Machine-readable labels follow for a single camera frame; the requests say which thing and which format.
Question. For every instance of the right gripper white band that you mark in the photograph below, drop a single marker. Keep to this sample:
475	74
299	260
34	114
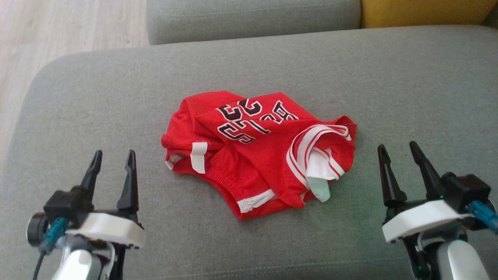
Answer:
424	219

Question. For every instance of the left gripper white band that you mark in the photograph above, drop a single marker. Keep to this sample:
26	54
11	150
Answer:
109	229

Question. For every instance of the red shorts with white trim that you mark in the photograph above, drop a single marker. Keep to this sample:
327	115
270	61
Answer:
233	194

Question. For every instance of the red printed basketball jersey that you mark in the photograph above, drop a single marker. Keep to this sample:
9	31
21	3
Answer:
268	151

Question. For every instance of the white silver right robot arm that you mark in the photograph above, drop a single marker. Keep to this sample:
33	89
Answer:
459	260

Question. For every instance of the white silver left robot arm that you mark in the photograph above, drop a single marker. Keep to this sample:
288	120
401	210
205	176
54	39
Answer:
79	264

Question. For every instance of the yellow sofa back cushion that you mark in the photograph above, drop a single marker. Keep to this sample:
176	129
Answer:
424	11

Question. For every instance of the grey fabric sofa seat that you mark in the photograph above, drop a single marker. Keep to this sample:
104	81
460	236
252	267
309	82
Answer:
253	19

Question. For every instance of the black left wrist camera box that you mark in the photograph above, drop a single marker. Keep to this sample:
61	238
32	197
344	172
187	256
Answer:
68	206

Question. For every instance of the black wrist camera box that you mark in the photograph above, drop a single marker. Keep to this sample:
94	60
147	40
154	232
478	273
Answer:
68	206
465	192

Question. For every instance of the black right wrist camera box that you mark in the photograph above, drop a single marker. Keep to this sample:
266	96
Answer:
465	192

